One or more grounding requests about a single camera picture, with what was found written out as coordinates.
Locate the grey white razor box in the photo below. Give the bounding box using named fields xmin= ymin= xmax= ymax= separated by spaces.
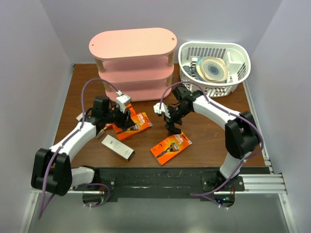
xmin=102 ymin=135 xmax=135 ymax=161

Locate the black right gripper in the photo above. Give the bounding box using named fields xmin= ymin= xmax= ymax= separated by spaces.
xmin=163 ymin=104 xmax=191 ymax=137

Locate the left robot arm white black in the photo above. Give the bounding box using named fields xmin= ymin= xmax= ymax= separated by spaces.
xmin=31 ymin=94 xmax=134 ymax=196

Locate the white plastic basket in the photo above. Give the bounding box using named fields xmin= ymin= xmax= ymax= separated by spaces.
xmin=178 ymin=41 xmax=251 ymax=98

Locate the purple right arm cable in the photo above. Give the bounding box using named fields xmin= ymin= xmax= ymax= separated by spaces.
xmin=160 ymin=81 xmax=264 ymax=208

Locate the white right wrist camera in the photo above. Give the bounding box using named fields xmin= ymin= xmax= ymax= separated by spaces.
xmin=153 ymin=102 xmax=170 ymax=118

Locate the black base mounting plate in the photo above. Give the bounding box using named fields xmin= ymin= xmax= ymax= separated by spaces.
xmin=42 ymin=166 xmax=271 ymax=207

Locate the stack of ceramic plates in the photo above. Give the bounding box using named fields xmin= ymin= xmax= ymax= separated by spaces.
xmin=189 ymin=56 xmax=229 ymax=83

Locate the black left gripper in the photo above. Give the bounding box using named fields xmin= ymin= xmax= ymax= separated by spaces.
xmin=104 ymin=103 xmax=135 ymax=130

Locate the orange Gillette razor box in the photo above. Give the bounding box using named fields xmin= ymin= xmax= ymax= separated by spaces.
xmin=113 ymin=112 xmax=153 ymax=141
xmin=150 ymin=132 xmax=192 ymax=166
xmin=103 ymin=103 xmax=136 ymax=130

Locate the aluminium frame rail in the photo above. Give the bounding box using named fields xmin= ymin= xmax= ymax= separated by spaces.
xmin=18 ymin=80 xmax=298 ymax=233

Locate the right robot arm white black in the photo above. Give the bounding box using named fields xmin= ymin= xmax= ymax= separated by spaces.
xmin=154 ymin=82 xmax=264 ymax=191

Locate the white Harry's razor box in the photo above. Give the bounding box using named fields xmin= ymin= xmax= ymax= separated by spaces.
xmin=76 ymin=113 xmax=104 ymax=139

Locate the pink three-tier wooden shelf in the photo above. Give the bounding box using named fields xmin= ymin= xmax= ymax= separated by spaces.
xmin=89 ymin=28 xmax=177 ymax=101

